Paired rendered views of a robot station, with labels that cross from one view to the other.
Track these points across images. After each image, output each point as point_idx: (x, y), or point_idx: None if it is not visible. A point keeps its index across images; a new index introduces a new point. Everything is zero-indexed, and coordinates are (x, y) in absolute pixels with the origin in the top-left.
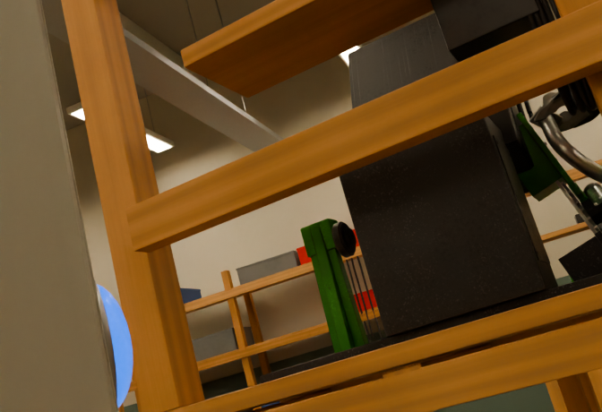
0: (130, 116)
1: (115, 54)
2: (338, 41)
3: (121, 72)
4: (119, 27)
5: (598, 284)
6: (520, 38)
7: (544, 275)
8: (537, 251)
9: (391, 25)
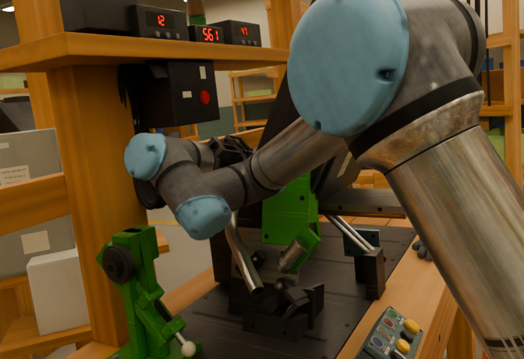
0: (285, 67)
1: (281, 29)
2: (244, 63)
3: (283, 40)
4: (287, 5)
5: (162, 296)
6: None
7: (221, 275)
8: (217, 261)
9: (235, 61)
